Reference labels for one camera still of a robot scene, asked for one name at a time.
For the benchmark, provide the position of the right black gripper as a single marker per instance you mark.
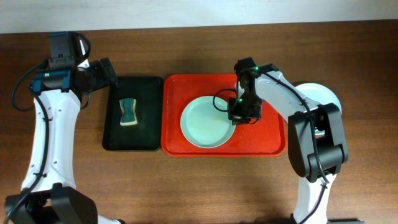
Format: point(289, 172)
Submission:
point(243, 119)

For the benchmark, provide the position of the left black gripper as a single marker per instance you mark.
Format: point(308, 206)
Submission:
point(106, 71)

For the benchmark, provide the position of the light green plate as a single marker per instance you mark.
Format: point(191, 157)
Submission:
point(205, 124)

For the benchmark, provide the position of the green yellow sponge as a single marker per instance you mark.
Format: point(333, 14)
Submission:
point(128, 109)

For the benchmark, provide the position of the light blue plate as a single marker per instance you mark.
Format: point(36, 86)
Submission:
point(319, 93)

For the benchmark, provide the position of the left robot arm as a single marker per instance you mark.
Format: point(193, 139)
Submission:
point(48, 193)

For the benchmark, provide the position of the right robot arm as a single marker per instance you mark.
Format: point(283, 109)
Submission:
point(316, 137)

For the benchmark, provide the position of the red plastic tray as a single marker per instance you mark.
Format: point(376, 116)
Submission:
point(265, 138)

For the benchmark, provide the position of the black plastic tray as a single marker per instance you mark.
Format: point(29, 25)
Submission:
point(145, 135)

